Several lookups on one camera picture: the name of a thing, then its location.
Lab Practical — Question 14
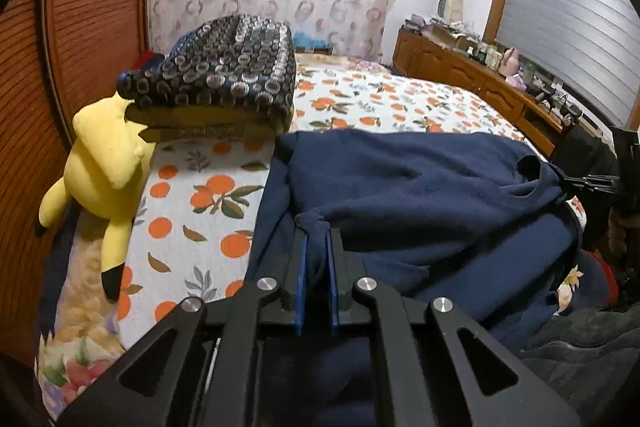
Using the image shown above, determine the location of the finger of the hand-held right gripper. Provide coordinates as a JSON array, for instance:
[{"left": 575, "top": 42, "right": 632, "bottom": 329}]
[{"left": 557, "top": 174, "right": 621, "bottom": 198}]

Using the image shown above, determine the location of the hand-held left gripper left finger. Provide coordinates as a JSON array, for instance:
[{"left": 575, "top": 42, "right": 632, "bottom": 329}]
[{"left": 57, "top": 228, "right": 307, "bottom": 427}]

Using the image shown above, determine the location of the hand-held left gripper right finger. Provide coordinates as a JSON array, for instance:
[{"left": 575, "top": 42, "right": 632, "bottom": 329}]
[{"left": 326, "top": 229, "right": 581, "bottom": 427}]

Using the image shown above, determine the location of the navy sweatshirt with orange print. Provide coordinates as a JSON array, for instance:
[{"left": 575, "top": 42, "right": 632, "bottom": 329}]
[{"left": 245, "top": 129, "right": 585, "bottom": 427}]

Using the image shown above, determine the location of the person's right hand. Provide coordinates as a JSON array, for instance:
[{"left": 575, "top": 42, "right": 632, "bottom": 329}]
[{"left": 607, "top": 207, "right": 630, "bottom": 259}]

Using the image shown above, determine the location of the dark cloth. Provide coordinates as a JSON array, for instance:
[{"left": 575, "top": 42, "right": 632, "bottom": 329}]
[{"left": 552, "top": 127, "right": 618, "bottom": 250}]

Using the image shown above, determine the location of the black gadget on stand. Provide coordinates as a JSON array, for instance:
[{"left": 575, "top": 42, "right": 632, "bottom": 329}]
[{"left": 537, "top": 89, "right": 583, "bottom": 122}]

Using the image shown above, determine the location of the red bed skirt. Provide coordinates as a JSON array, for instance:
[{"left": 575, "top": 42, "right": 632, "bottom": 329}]
[{"left": 590, "top": 252, "right": 621, "bottom": 308}]

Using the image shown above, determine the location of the bed sheet with orange print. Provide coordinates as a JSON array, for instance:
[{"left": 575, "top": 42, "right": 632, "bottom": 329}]
[{"left": 117, "top": 62, "right": 586, "bottom": 343}]

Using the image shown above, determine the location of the pink bottle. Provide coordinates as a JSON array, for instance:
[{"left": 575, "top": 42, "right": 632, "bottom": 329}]
[{"left": 501, "top": 47, "right": 523, "bottom": 78}]

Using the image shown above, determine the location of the grey window blind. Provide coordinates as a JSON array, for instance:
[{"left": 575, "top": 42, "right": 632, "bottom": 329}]
[{"left": 495, "top": 0, "right": 640, "bottom": 128}]

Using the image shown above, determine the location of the cluster of toiletry bottles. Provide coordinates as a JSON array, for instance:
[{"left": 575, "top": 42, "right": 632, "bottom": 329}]
[{"left": 465, "top": 39, "right": 503, "bottom": 70}]

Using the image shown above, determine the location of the dark grey jacket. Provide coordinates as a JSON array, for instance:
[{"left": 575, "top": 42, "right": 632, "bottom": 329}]
[{"left": 520, "top": 302, "right": 640, "bottom": 427}]

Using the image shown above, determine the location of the mustard yellow cushion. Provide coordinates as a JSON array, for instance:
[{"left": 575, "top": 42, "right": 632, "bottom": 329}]
[{"left": 127, "top": 103, "right": 281, "bottom": 142}]

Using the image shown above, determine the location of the wooden cabinet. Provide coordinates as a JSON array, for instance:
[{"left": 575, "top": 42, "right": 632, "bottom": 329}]
[{"left": 392, "top": 29, "right": 571, "bottom": 158}]

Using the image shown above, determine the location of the dark pillow with circle pattern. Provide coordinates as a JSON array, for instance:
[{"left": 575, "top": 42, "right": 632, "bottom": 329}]
[{"left": 117, "top": 13, "right": 297, "bottom": 135}]

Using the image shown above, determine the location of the yellow plush toy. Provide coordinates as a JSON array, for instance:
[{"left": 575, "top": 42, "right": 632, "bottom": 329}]
[{"left": 34, "top": 94, "right": 158, "bottom": 303}]

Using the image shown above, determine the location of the cardboard box with blue cloth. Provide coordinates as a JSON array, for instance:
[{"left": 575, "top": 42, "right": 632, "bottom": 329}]
[{"left": 292, "top": 32, "right": 333, "bottom": 55}]

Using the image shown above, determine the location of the floral blanket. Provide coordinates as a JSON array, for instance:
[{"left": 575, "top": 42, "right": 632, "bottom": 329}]
[{"left": 35, "top": 232, "right": 131, "bottom": 423}]

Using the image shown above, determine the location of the red cloth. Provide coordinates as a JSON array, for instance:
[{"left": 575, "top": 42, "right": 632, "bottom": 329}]
[{"left": 132, "top": 51, "right": 166, "bottom": 70}]

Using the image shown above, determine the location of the wooden louvered wardrobe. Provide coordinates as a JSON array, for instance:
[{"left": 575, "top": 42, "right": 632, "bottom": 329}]
[{"left": 0, "top": 0, "right": 158, "bottom": 368}]

